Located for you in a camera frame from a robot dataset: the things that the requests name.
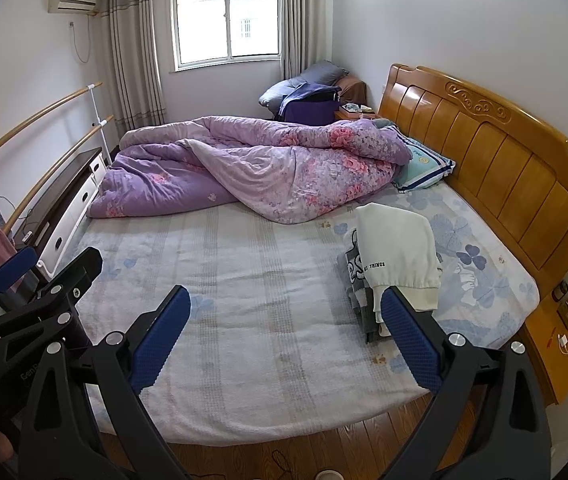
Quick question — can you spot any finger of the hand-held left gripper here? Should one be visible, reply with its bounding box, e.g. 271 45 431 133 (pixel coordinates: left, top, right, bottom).
0 247 103 361
0 246 38 331

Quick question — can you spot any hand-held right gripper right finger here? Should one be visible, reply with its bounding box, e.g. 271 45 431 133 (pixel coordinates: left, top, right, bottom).
379 285 552 480

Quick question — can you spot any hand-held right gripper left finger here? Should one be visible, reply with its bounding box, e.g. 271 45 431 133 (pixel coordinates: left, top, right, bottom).
18 284 192 480

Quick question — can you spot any white button-up jacket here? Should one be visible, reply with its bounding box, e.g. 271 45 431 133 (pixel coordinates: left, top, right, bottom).
355 202 442 326

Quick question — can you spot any dark topped white cabinet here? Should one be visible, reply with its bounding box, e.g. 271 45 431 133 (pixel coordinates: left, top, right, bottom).
14 147 109 273

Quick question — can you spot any grey checkered garment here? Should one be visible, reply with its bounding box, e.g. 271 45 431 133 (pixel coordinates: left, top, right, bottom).
336 230 389 346

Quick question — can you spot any wooden bed with mattress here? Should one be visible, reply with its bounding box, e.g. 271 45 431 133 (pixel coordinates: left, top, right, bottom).
64 180 540 446

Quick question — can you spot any wooden bedside table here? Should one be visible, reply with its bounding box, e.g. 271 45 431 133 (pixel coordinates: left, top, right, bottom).
523 280 568 406

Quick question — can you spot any white barre stand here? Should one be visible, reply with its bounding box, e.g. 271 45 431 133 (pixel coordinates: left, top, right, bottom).
88 82 114 166

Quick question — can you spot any blue striped pillow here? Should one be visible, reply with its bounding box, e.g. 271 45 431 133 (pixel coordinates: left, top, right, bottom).
376 117 457 194

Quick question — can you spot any purple floral quilt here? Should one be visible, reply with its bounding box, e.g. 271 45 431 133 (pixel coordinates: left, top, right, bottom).
86 115 412 225

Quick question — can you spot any wooden bed headboard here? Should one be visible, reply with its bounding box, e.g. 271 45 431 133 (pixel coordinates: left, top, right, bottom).
376 63 568 286

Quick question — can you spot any small wooden nightstand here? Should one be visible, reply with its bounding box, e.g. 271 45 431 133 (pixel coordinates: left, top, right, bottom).
334 102 377 122

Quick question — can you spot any grey striped curtain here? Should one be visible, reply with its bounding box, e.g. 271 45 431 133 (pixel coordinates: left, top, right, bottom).
280 0 335 81
98 0 167 133

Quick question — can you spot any dark purple suitcase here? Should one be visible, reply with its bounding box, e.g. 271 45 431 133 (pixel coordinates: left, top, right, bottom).
284 100 339 125

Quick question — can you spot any brown chair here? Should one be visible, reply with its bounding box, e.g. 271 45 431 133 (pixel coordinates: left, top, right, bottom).
336 76 367 108

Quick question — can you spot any purple cloth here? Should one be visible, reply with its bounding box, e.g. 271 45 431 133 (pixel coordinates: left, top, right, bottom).
280 83 343 116

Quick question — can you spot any white air conditioner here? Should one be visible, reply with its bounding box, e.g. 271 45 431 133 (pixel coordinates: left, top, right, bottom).
47 0 99 16

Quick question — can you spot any pile of bedding on chair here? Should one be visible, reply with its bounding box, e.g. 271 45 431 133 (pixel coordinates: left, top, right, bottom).
259 61 349 108

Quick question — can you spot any white framed window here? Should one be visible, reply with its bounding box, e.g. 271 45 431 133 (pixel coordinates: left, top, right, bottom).
170 0 282 72

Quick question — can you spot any wooden barre rail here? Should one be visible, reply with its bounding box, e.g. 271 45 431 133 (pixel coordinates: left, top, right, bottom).
0 82 103 167
2 114 114 236

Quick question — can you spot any black floor cable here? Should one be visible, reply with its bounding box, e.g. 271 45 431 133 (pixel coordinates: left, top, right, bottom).
270 452 295 480

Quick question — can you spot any air conditioner power cable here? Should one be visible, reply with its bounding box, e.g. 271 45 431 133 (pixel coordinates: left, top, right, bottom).
70 21 92 64

